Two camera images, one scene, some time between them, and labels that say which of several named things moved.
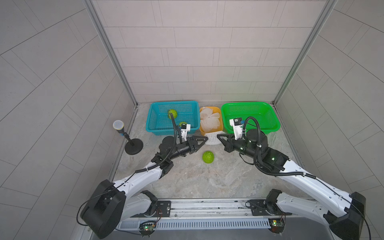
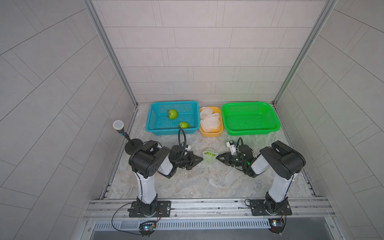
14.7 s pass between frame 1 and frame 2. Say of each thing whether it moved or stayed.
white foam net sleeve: moved
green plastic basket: stayed
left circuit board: stayed
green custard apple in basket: stayed
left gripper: moved
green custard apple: stayed
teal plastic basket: stayed
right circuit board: stayed
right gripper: moved
